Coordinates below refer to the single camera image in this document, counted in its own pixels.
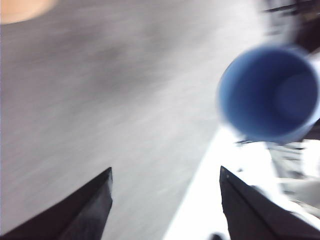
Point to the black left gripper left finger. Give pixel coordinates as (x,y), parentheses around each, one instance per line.
(82,216)

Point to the blue ribbed cup centre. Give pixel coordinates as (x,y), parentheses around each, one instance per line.
(271,93)

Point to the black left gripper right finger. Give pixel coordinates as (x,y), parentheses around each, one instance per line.
(252,214)

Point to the wooden mug tree stand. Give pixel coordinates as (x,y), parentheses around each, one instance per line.
(21,10)

